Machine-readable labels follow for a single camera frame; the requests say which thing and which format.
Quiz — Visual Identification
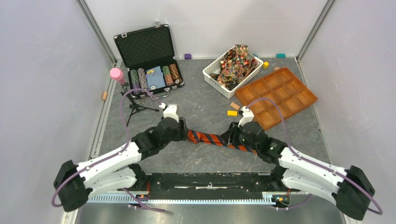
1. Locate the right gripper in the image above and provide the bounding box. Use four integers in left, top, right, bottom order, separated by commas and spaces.
219, 121, 259, 153

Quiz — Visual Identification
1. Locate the orange navy striped tie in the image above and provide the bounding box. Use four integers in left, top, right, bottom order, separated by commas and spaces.
187, 130, 257, 154

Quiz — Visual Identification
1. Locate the white plastic basket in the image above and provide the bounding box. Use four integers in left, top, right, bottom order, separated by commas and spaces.
203, 44, 263, 98

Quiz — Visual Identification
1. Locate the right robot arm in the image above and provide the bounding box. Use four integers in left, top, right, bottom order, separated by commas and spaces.
219, 121, 375, 221

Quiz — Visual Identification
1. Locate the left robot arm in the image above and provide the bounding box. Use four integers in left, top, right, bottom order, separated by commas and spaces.
51, 118, 188, 212

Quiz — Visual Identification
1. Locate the patterned colourful ties pile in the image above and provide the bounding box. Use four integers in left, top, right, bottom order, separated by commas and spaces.
210, 44, 258, 91

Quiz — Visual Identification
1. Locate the yellow block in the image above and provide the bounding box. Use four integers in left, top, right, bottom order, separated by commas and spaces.
227, 110, 238, 117

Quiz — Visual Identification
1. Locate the brown wooden block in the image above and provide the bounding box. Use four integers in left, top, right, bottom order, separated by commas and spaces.
230, 102, 240, 111

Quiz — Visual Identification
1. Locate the wooden compartment tray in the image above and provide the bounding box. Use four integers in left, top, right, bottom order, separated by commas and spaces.
235, 67, 318, 130

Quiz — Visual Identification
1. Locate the cork piece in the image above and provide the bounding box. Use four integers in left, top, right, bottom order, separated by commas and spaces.
102, 91, 108, 101

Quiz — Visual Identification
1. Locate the small yellow cube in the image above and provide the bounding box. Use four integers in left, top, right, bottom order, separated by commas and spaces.
262, 62, 269, 69

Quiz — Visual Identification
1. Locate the pink microphone on tripod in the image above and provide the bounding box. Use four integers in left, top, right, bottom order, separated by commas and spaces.
109, 67, 159, 126

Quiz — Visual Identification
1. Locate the black poker chip case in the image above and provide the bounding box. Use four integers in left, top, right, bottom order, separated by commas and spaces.
113, 24, 185, 94

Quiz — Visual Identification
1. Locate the teal block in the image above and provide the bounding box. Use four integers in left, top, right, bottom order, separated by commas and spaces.
276, 53, 286, 58

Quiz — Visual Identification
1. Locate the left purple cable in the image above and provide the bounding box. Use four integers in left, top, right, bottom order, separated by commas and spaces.
51, 88, 169, 213

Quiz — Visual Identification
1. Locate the purple cable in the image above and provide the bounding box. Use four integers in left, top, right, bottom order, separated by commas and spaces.
246, 98, 383, 216
51, 88, 169, 213

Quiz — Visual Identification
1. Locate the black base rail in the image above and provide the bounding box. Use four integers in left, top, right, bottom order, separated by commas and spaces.
128, 173, 289, 200

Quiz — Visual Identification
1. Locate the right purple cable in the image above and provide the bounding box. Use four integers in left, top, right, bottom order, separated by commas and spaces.
246, 98, 383, 216

